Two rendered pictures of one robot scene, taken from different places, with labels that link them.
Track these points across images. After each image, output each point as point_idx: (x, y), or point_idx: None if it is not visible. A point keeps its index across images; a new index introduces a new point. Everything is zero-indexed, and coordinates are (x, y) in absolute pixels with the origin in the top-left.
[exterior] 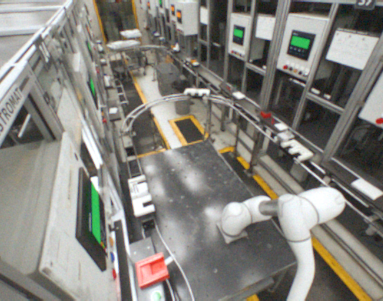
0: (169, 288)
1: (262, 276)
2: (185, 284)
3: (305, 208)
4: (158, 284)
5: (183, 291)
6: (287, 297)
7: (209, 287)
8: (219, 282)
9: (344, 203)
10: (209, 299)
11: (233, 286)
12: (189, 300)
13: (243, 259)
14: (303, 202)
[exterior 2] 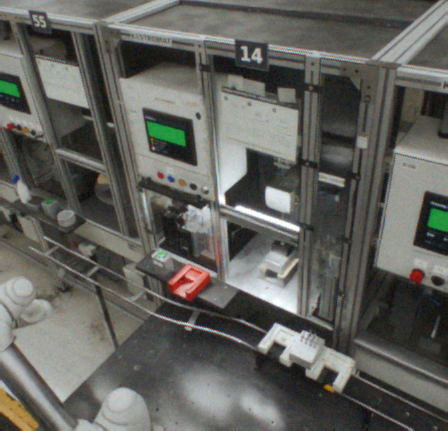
0: (171, 300)
1: (71, 396)
2: (167, 336)
3: (1, 285)
4: None
5: (164, 330)
6: (33, 306)
7: (136, 348)
8: (126, 359)
9: None
10: (131, 339)
11: (107, 365)
12: (153, 327)
13: (101, 402)
14: (2, 289)
